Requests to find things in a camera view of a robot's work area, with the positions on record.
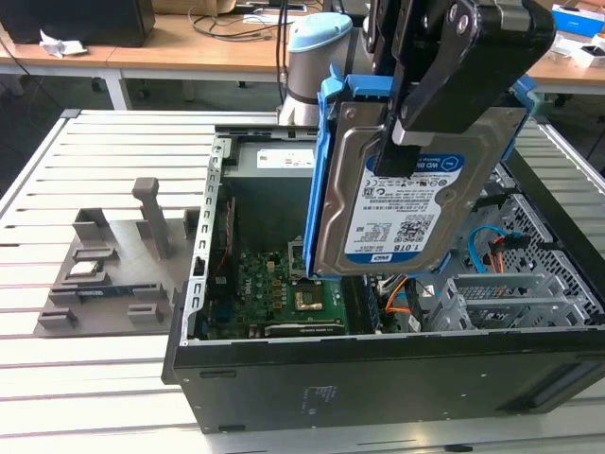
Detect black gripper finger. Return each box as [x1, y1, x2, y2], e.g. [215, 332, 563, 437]
[375, 0, 558, 177]
[366, 0, 397, 76]

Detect silver CPU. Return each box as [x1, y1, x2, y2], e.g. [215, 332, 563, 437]
[70, 262, 103, 280]

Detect white box with black inlay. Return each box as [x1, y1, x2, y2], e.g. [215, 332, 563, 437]
[550, 37, 605, 71]

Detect black PC case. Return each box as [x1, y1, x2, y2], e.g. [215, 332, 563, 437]
[160, 123, 605, 436]

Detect orange wire with black plug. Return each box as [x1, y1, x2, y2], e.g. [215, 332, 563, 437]
[489, 235, 529, 274]

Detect blue and white box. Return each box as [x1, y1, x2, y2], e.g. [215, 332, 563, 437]
[550, 2, 605, 35]

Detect installed RAM stick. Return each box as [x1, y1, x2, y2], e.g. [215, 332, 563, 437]
[358, 276, 383, 333]

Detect black graphics card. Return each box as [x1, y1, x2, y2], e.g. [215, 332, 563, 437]
[262, 319, 346, 339]

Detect grey metal disk bay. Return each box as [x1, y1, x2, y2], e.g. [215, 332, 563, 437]
[424, 271, 592, 332]

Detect black cable loops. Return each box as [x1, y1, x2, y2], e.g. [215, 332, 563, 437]
[188, 4, 289, 44]

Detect CPU socket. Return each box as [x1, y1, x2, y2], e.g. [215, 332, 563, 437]
[290, 281, 327, 316]

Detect brown cardboard box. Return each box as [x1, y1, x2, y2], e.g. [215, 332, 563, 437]
[152, 0, 237, 15]

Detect grey power supply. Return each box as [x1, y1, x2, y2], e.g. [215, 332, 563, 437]
[221, 141, 317, 247]

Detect green motherboard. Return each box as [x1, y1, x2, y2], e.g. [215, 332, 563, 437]
[207, 226, 379, 340]

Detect grey parts rack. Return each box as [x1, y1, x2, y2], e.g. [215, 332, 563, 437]
[36, 177, 199, 340]

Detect crumpled white paper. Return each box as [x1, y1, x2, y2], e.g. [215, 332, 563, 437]
[40, 30, 89, 61]

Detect metal socket cover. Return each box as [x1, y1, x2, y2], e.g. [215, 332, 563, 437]
[286, 235, 307, 283]

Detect black RAM slot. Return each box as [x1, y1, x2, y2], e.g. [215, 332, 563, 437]
[340, 278, 364, 332]

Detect hard disk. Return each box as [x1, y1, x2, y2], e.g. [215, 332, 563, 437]
[302, 73, 539, 284]

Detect blue wire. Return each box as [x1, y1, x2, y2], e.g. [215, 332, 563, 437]
[469, 225, 521, 274]

